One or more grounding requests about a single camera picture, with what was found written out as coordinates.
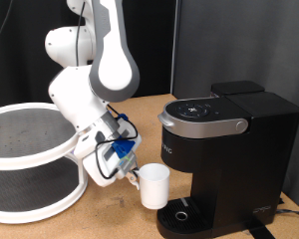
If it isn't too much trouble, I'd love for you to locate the white mug green-taped handle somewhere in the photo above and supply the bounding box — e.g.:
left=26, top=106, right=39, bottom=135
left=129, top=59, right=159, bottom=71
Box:
left=133, top=162, right=171, bottom=210

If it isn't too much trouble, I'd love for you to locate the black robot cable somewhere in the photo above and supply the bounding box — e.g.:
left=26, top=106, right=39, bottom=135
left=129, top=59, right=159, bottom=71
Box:
left=75, top=0, right=140, bottom=180

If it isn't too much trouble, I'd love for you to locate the black Keurig coffee machine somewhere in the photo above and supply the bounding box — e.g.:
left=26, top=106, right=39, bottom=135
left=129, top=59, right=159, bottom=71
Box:
left=155, top=80, right=299, bottom=239

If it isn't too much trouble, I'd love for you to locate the braided power cable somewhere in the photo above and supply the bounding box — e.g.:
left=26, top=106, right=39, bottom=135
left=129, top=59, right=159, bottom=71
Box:
left=275, top=208, right=299, bottom=220

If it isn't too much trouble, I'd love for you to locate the black strap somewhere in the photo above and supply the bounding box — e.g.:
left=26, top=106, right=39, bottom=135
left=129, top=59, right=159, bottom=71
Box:
left=243, top=224, right=275, bottom=239

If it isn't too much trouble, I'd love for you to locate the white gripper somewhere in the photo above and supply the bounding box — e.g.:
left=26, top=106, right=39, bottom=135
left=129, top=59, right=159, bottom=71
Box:
left=81, top=125, right=144, bottom=188

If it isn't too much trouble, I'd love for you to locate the white two-tier turntable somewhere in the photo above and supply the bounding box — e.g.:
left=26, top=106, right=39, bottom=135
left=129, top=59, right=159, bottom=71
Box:
left=0, top=102, right=90, bottom=225

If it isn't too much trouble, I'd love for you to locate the black drip tray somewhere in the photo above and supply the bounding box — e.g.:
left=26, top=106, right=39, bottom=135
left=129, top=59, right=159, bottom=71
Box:
left=155, top=197, right=212, bottom=239

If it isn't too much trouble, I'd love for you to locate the black curtain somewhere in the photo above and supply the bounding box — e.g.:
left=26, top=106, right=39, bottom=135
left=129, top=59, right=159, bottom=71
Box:
left=0, top=0, right=177, bottom=111

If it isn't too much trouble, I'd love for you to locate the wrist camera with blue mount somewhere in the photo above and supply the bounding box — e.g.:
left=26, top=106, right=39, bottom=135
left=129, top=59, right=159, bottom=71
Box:
left=110, top=113, right=138, bottom=160

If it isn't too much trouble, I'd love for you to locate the grey partition panel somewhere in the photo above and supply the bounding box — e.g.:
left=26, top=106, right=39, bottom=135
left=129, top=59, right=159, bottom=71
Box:
left=170, top=0, right=299, bottom=213

